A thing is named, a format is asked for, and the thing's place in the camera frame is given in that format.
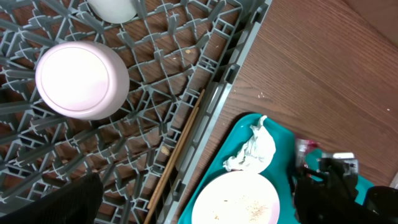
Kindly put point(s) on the red snack wrapper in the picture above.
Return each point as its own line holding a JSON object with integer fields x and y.
{"x": 302, "y": 148}

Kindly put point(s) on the teal plastic serving tray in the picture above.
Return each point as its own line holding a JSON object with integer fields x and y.
{"x": 276, "y": 172}

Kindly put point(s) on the large white plate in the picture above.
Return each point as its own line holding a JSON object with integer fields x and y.
{"x": 237, "y": 197}

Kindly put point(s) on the white napkin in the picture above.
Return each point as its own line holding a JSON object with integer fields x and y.
{"x": 257, "y": 153}

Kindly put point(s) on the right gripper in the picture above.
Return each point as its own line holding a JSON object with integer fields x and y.
{"x": 337, "y": 172}

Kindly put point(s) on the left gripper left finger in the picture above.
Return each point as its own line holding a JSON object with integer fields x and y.
{"x": 76, "y": 203}

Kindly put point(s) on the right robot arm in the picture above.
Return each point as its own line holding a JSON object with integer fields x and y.
{"x": 328, "y": 194}

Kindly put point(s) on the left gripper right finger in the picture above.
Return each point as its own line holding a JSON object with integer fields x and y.
{"x": 315, "y": 205}

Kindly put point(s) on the small white plate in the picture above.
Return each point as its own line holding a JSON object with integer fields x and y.
{"x": 82, "y": 80}

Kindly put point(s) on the wooden chopstick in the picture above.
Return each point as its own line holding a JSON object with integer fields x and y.
{"x": 196, "y": 104}
{"x": 169, "y": 167}

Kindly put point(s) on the white paper cup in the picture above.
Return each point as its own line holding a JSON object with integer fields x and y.
{"x": 113, "y": 11}

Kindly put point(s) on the grey plastic dish rack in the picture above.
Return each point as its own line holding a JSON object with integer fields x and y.
{"x": 172, "y": 50}

